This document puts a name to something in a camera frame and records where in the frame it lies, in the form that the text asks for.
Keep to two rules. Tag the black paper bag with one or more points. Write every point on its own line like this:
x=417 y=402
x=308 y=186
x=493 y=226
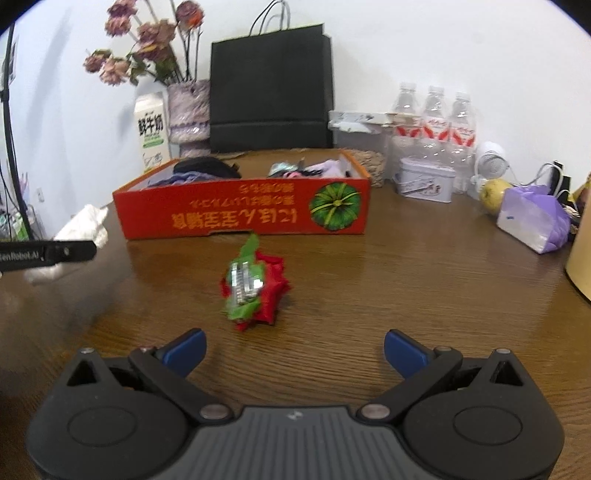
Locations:
x=272 y=78

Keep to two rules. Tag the white tin box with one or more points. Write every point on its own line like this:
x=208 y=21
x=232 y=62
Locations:
x=425 y=182

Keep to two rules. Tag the clear water bottle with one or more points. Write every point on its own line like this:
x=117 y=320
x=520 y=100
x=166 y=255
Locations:
x=435 y=120
x=407 y=99
x=462 y=134

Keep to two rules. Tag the green white milk carton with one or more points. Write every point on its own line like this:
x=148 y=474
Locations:
x=151 y=134

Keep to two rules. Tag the marbled purple vase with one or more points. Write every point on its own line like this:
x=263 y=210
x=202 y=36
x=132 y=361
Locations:
x=189 y=115

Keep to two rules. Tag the white wall socket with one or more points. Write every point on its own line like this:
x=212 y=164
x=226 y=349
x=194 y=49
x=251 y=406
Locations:
x=40 y=194

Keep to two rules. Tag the purple tissue pack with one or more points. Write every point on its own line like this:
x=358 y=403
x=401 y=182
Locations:
x=531 y=217

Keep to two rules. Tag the orange cardboard box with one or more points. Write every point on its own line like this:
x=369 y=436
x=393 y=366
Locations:
x=258 y=217

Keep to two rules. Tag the colourful snack packet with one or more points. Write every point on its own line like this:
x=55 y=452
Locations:
x=582 y=198

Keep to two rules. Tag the purple knitted pouch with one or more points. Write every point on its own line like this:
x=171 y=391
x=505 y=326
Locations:
x=184 y=179

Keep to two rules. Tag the flat white box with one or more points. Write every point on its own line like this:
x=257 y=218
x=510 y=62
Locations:
x=360 y=117

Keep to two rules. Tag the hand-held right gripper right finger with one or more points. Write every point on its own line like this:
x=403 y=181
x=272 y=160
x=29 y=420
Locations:
x=404 y=353

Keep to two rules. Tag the dried pink rose bouquet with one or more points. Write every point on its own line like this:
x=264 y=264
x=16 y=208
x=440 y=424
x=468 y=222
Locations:
x=152 y=39

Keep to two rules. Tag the clear plastic bag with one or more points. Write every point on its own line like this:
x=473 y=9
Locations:
x=281 y=167

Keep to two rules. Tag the green apple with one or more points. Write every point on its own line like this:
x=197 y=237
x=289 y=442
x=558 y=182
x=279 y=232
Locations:
x=494 y=196

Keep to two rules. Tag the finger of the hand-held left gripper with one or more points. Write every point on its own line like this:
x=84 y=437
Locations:
x=69 y=251

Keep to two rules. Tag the dark navy pouch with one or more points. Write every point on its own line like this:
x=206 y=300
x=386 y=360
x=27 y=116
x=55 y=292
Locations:
x=203 y=166

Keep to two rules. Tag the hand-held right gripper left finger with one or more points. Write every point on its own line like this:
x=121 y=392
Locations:
x=187 y=350

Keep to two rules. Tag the white cloth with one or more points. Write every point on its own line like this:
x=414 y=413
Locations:
x=85 y=221

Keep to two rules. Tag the fluffy purple towel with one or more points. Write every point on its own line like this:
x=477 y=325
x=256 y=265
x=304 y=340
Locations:
x=325 y=167

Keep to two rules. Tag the small white fan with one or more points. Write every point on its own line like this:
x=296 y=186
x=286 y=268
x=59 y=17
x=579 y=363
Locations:
x=489 y=161

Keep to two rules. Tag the clear plastic container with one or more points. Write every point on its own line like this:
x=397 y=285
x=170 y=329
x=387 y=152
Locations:
x=364 y=157

